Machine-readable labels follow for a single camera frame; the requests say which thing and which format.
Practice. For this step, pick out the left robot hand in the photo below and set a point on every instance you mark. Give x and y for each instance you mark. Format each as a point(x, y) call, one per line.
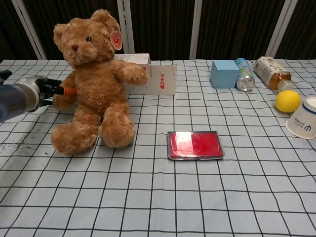
point(37, 90)

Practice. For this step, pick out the brown teddy bear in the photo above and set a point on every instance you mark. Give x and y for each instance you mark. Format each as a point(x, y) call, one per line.
point(96, 81)

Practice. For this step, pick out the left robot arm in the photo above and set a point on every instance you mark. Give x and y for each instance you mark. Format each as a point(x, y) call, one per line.
point(11, 102)

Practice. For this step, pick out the round orange hang tag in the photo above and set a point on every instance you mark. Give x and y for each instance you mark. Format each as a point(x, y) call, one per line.
point(116, 39)

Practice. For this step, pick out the white cardboard box red logo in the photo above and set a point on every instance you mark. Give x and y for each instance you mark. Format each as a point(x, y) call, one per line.
point(160, 80)

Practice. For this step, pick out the checked white tablecloth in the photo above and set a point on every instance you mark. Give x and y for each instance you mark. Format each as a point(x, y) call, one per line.
point(158, 185)

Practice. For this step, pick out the red ink pad case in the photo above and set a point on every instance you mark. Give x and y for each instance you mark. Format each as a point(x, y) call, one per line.
point(196, 145)

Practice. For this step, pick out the light blue cube box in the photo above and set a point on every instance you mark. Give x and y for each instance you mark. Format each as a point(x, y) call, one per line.
point(223, 74)

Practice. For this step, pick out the blue white drink can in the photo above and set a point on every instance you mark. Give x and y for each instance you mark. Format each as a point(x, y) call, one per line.
point(244, 74)

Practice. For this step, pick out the tea bottle with white cap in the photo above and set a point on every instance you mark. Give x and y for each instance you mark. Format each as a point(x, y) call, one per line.
point(271, 71)

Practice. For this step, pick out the yellow ball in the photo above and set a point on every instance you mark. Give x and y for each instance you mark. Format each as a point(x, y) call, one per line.
point(288, 101)

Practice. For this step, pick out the white paper cup blue print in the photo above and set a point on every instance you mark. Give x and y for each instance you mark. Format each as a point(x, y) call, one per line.
point(302, 121)

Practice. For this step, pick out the white metal frame post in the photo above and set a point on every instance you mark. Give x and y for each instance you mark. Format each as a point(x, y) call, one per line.
point(126, 27)
point(196, 29)
point(279, 27)
point(28, 27)

